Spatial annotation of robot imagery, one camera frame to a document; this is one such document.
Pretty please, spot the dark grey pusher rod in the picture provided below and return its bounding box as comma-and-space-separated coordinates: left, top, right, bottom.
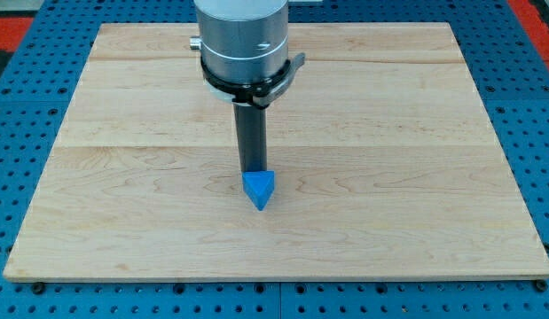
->
233, 105, 267, 173

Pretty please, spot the blue triangular block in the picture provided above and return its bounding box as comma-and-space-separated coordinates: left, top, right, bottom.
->
242, 170, 275, 211

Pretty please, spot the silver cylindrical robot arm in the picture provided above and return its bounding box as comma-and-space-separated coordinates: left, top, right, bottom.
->
191, 0, 296, 173

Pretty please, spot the light wooden board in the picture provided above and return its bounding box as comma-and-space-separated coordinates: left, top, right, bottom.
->
4, 23, 549, 283

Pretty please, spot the black clamp ring with lever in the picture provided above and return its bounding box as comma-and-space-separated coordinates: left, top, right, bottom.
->
200, 52, 307, 110

